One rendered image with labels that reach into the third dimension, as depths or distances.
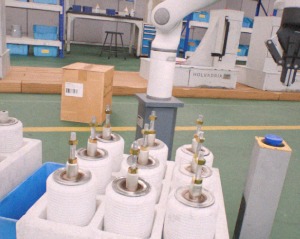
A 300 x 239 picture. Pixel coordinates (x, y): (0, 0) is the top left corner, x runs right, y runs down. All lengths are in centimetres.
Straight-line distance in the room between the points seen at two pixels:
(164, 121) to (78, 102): 76
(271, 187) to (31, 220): 52
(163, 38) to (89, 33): 784
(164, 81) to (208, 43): 198
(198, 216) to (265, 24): 295
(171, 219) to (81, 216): 17
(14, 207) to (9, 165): 11
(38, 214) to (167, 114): 62
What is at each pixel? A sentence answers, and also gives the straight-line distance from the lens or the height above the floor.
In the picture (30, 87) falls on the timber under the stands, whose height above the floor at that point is 5.
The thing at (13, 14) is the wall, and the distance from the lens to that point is 887.
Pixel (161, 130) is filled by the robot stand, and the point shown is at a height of 19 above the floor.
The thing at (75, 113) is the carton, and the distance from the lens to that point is 176.
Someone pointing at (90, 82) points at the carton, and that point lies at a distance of 169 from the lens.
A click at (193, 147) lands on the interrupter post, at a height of 26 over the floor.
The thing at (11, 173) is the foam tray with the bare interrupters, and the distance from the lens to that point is 86.
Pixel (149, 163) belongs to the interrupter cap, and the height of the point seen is 25.
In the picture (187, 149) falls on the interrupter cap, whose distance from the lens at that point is 79.
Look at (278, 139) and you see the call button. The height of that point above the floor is 33.
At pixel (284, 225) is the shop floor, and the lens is 107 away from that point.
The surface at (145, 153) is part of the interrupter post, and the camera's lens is 67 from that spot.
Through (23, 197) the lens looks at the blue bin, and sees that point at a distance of 89.
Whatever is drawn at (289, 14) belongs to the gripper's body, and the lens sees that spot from 70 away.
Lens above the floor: 53
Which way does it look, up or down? 17 degrees down
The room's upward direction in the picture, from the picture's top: 6 degrees clockwise
